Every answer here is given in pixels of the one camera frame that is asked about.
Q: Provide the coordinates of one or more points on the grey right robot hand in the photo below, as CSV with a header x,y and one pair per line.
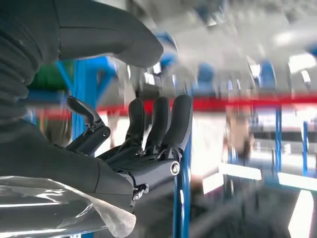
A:
x,y
62,164

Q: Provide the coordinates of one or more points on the blue metal shelf rack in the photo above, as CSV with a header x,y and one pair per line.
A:
x,y
81,98

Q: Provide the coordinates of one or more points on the clear plastic film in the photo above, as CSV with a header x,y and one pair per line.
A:
x,y
37,210

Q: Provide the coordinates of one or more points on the red barrier belt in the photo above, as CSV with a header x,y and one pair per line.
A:
x,y
217,103

